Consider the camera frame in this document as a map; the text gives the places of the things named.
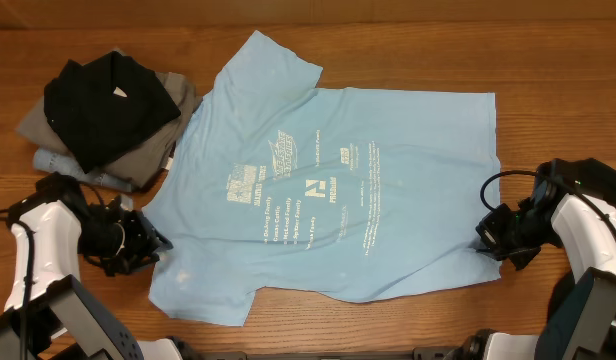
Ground light blue printed t-shirt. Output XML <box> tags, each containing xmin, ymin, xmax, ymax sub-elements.
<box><xmin>144</xmin><ymin>32</ymin><xmax>500</xmax><ymax>326</ymax></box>

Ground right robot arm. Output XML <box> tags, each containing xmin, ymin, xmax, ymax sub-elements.
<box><xmin>445</xmin><ymin>158</ymin><xmax>616</xmax><ymax>360</ymax></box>

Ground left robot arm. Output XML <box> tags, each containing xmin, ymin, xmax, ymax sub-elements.
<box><xmin>0</xmin><ymin>173</ymin><xmax>191</xmax><ymax>360</ymax></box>

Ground grey folded garment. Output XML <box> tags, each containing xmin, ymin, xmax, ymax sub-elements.
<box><xmin>17</xmin><ymin>71</ymin><xmax>201</xmax><ymax>189</ymax></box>

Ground black garment at right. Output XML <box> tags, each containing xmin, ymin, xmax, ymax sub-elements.
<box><xmin>537</xmin><ymin>158</ymin><xmax>616</xmax><ymax>316</ymax></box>

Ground light blue folded jeans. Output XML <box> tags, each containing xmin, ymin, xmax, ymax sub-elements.
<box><xmin>33</xmin><ymin>148</ymin><xmax>135</xmax><ymax>193</ymax></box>

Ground black folded shirt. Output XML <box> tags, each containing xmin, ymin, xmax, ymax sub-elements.
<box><xmin>44</xmin><ymin>51</ymin><xmax>181</xmax><ymax>172</ymax></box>

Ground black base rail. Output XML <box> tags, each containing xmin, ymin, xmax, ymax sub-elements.
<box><xmin>182</xmin><ymin>347</ymin><xmax>466</xmax><ymax>360</ymax></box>

